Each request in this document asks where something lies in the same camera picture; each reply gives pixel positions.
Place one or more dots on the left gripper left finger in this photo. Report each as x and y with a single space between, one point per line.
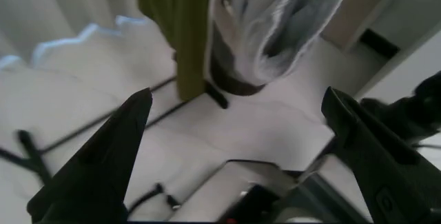
93 175

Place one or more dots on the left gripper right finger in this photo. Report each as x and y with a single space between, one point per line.
386 182

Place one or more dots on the green printed shirt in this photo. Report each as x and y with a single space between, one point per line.
186 27

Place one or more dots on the pale grey shorts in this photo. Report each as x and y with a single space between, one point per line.
275 17

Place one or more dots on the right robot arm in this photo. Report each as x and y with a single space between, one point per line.
413 113

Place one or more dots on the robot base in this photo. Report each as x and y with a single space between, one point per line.
248 172

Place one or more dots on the black clothes rack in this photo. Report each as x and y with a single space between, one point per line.
217 96

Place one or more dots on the white laundry basket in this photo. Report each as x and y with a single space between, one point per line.
224 76

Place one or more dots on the white curtain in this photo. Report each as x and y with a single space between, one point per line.
51 3

